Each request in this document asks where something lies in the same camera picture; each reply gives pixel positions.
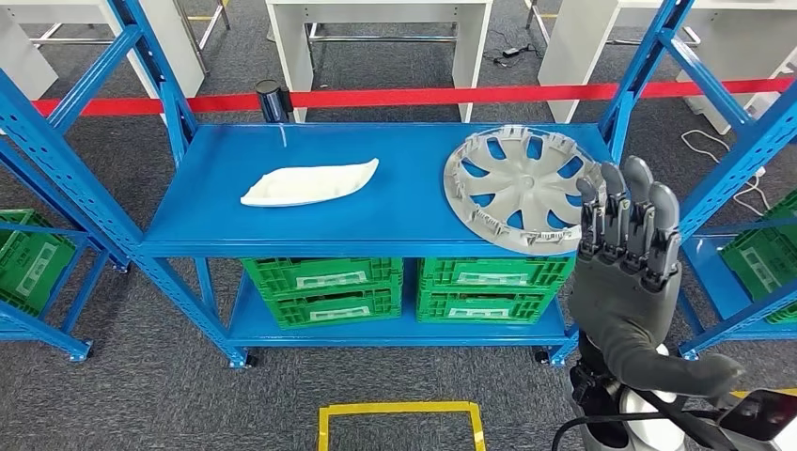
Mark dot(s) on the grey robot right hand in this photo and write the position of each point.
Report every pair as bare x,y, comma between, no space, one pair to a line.
622,299

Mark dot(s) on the grey plastic wheel hubcap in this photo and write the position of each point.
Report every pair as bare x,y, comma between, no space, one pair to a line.
523,187

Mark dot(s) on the blue metal shelf rack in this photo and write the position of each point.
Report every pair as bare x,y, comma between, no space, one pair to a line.
707,280
373,205
50,339

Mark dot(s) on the white plastic trim part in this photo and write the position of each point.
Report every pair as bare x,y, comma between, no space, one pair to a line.
305,187

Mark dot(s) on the red barrier belt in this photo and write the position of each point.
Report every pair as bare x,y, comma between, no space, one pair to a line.
436,96

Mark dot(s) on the black barrier post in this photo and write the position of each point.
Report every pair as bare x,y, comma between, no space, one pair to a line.
272,102

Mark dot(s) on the chrome tube frame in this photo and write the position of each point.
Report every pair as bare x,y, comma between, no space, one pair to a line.
192,37

